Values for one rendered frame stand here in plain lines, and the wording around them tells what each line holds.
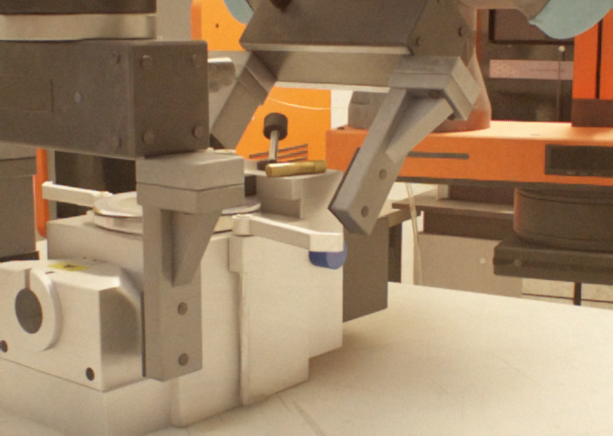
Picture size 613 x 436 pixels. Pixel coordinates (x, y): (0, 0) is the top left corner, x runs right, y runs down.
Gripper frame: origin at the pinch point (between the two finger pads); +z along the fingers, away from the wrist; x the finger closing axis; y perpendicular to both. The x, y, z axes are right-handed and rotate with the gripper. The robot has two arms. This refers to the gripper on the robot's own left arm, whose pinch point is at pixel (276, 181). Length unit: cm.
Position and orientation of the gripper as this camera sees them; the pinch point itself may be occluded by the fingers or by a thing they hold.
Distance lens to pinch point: 64.7
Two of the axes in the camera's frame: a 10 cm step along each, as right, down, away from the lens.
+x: 7.6, 1.1, -6.4
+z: -4.2, 8.4, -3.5
